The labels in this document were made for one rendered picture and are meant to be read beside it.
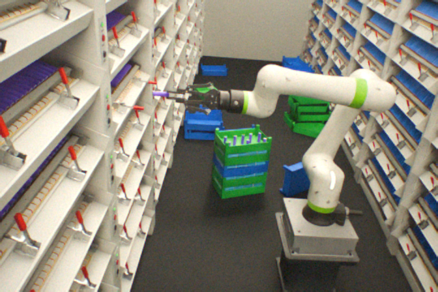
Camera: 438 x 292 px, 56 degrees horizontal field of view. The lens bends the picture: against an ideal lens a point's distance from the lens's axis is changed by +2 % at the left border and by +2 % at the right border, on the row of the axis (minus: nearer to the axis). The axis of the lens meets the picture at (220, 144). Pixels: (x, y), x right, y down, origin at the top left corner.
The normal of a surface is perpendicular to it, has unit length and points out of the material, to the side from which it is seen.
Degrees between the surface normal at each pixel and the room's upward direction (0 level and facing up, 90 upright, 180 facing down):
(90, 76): 90
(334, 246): 90
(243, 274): 0
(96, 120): 90
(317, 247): 90
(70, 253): 22
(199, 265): 0
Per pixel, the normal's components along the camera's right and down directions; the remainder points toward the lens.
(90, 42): -0.04, 0.47
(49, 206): 0.44, -0.79
